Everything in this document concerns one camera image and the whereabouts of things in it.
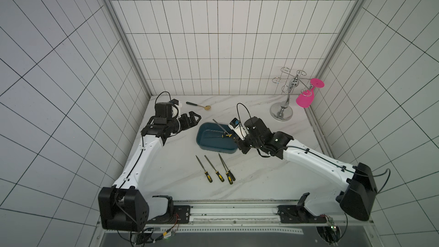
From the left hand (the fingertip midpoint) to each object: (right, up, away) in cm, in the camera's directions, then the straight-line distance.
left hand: (193, 123), depth 80 cm
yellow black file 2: (+12, -26, +4) cm, 29 cm away
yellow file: (+14, -9, +17) cm, 24 cm away
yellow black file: (+6, -26, +3) cm, 27 cm away
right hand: (+17, -8, -3) cm, 19 cm away
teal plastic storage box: (+11, -10, +17) cm, 23 cm away
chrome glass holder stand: (+54, +5, +29) cm, 62 cm away
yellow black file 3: (+17, -27, +3) cm, 32 cm away
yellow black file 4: (+18, -26, +5) cm, 32 cm away
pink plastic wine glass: (+65, +13, +21) cm, 70 cm away
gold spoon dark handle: (+3, +8, +34) cm, 35 cm away
